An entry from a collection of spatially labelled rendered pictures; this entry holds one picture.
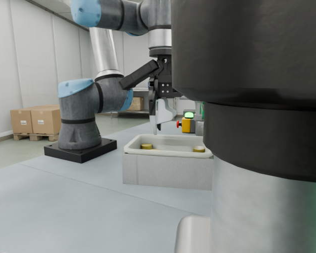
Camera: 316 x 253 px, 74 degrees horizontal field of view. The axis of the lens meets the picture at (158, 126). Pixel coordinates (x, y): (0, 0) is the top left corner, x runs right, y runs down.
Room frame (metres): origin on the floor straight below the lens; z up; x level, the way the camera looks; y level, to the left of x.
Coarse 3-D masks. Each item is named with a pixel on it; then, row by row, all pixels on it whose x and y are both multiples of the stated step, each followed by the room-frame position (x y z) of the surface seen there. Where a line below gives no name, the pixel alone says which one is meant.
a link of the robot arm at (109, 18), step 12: (60, 0) 0.78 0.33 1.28; (72, 0) 0.54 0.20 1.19; (84, 0) 0.51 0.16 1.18; (96, 0) 0.52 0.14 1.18; (108, 0) 0.54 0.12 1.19; (120, 0) 0.57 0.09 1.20; (72, 12) 0.54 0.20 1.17; (84, 12) 0.51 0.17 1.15; (96, 12) 0.52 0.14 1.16; (108, 12) 0.54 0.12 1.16; (120, 12) 0.56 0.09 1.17; (84, 24) 0.54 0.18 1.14; (96, 24) 0.54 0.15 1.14; (108, 24) 0.56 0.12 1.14; (120, 24) 0.57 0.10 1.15
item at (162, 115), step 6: (156, 102) 0.53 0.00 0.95; (162, 102) 0.53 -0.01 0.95; (156, 108) 0.53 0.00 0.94; (162, 108) 0.52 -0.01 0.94; (156, 114) 0.52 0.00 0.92; (162, 114) 0.52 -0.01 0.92; (168, 114) 0.52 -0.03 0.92; (150, 120) 0.52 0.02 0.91; (156, 120) 0.52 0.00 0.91; (162, 120) 0.52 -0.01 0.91; (168, 120) 0.51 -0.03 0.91; (150, 126) 0.53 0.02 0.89; (156, 126) 0.53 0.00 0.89; (156, 132) 0.53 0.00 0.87
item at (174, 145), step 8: (136, 136) 0.62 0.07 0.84; (144, 136) 0.64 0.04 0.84; (152, 136) 0.64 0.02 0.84; (160, 136) 0.64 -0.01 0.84; (168, 136) 0.63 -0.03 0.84; (176, 136) 0.63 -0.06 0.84; (184, 136) 0.62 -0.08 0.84; (192, 136) 0.62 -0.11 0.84; (200, 136) 0.62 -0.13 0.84; (128, 144) 0.53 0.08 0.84; (136, 144) 0.58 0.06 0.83; (152, 144) 0.64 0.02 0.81; (160, 144) 0.63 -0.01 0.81; (168, 144) 0.63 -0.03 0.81; (176, 144) 0.62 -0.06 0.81; (184, 144) 0.62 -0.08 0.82; (192, 144) 0.62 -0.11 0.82; (200, 144) 0.61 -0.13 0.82; (128, 152) 0.49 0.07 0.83; (136, 152) 0.48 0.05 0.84; (144, 152) 0.48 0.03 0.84; (152, 152) 0.48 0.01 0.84; (160, 152) 0.47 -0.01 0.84; (168, 152) 0.47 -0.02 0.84; (176, 152) 0.47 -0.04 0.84; (184, 152) 0.47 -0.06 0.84; (192, 152) 0.46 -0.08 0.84; (208, 152) 0.46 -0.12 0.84
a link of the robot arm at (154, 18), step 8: (144, 0) 0.57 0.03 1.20; (152, 0) 0.53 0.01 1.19; (160, 0) 0.52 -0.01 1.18; (168, 0) 0.52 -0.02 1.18; (144, 8) 0.55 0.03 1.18; (152, 8) 0.53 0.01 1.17; (160, 8) 0.52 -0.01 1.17; (168, 8) 0.52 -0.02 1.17; (144, 16) 0.56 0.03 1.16; (152, 16) 0.53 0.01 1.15; (160, 16) 0.52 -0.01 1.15; (168, 16) 0.52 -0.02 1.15; (152, 24) 0.53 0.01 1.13; (160, 24) 0.52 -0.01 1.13; (168, 24) 0.52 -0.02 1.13
